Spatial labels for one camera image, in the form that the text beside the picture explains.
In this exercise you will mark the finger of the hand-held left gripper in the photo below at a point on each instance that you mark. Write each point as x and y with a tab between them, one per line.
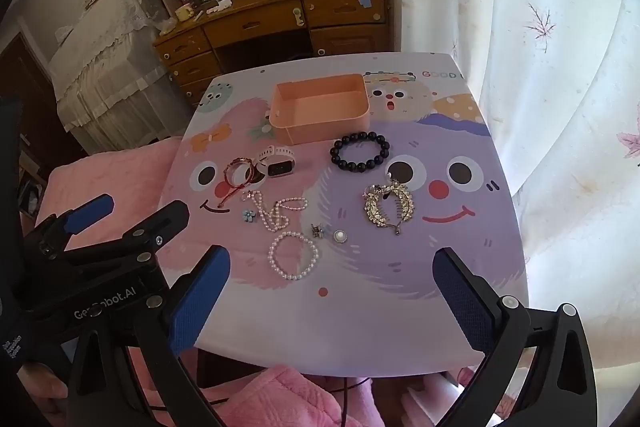
165	219
90	212

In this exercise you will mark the yellow mug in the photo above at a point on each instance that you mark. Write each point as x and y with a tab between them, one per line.
184	12

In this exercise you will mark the white lace cloth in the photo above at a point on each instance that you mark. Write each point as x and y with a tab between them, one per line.
100	72

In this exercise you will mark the pink blanket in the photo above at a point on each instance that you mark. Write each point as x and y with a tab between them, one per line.
125	177

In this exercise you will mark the green white drawer hook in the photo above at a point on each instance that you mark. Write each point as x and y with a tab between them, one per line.
298	16

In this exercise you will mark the small hair claw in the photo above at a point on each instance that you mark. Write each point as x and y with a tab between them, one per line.
317	232

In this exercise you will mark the blue flower hair clip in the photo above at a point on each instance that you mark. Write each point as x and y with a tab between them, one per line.
249	216

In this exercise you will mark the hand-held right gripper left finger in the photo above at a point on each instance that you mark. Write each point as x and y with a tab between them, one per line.
200	302

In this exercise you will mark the clear bangle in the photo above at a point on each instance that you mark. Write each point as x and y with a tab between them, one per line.
251	167

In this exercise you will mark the dark wooden cabinet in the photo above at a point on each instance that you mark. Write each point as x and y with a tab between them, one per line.
30	107

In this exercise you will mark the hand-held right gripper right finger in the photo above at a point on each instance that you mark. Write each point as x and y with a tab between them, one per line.
460	302

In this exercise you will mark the white leaf print curtain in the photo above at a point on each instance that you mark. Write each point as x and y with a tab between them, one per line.
550	57

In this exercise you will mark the round pearl brooch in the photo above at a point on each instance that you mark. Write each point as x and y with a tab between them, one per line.
340	236

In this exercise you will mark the gold leaf brooch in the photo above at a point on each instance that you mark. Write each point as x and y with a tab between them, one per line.
375	207

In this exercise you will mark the wooden desk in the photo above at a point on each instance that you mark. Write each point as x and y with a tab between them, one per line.
260	24

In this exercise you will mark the pink plastic box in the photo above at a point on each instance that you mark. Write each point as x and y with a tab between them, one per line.
320	127

